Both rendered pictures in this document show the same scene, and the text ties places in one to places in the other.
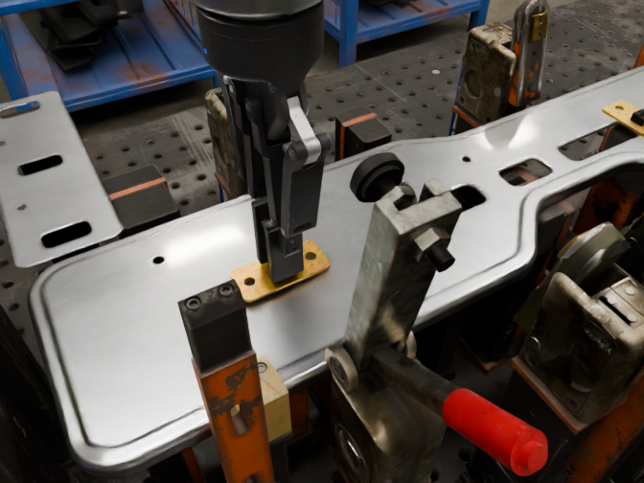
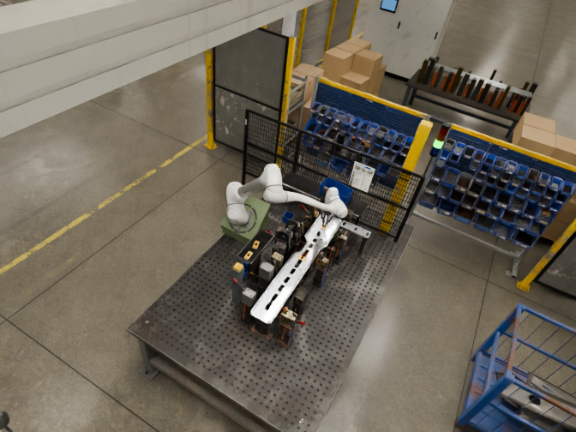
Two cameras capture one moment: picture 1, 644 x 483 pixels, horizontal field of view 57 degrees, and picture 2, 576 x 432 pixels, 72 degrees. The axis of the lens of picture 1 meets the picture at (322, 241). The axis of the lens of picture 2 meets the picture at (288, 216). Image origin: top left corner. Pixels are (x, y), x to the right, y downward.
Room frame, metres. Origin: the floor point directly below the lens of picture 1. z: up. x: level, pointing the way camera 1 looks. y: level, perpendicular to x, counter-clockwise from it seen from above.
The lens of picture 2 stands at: (2.26, -1.94, 3.57)
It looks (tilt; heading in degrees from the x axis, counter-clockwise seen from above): 43 degrees down; 142
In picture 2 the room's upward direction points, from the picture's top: 9 degrees clockwise
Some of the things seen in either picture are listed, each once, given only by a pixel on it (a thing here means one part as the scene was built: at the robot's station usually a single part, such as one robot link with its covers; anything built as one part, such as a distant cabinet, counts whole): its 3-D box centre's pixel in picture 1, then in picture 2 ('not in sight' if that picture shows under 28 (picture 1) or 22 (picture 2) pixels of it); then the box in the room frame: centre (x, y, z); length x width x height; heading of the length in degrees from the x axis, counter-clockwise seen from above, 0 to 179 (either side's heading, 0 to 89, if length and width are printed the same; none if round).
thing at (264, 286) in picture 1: (280, 265); not in sight; (0.34, 0.04, 1.01); 0.08 x 0.04 x 0.01; 120
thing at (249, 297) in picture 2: not in sight; (248, 306); (0.72, -0.96, 0.88); 0.11 x 0.10 x 0.36; 30
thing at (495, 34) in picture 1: (479, 148); (320, 272); (0.69, -0.23, 0.87); 0.12 x 0.09 x 0.35; 30
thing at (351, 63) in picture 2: not in sight; (352, 79); (-3.02, 3.26, 0.52); 1.20 x 0.80 x 1.05; 115
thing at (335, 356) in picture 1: (341, 365); not in sight; (0.21, -0.01, 1.06); 0.03 x 0.01 x 0.03; 30
